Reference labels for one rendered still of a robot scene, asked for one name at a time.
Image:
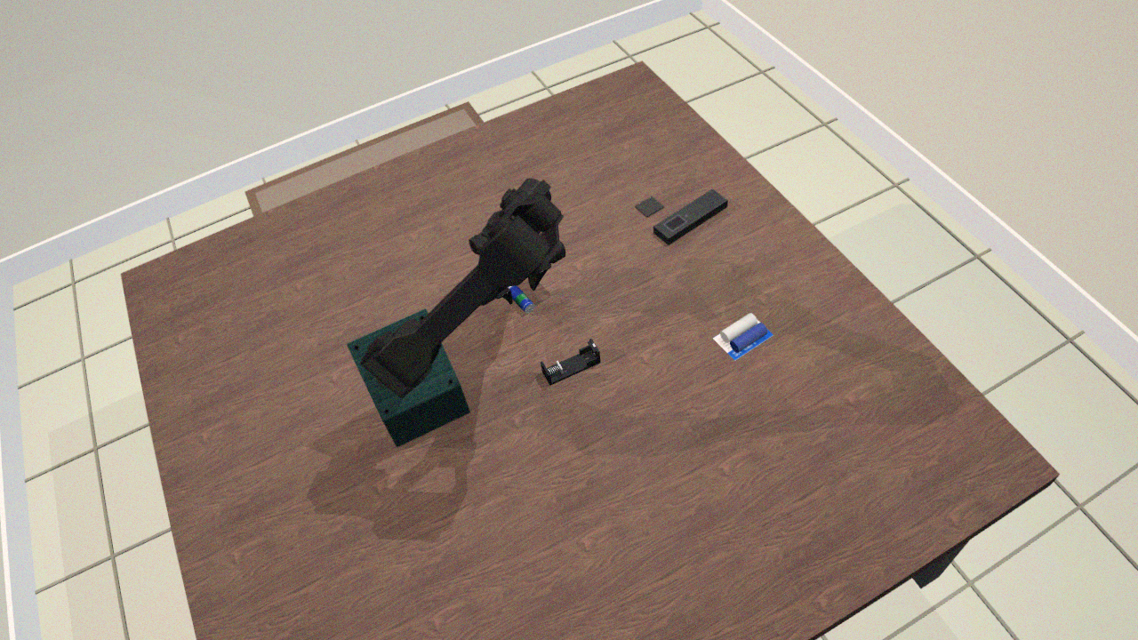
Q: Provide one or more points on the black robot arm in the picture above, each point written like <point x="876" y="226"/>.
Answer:
<point x="510" y="249"/>

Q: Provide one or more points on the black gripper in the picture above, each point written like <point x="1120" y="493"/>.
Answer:
<point x="505" y="292"/>

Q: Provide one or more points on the blue battery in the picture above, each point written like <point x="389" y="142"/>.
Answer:
<point x="521" y="299"/>

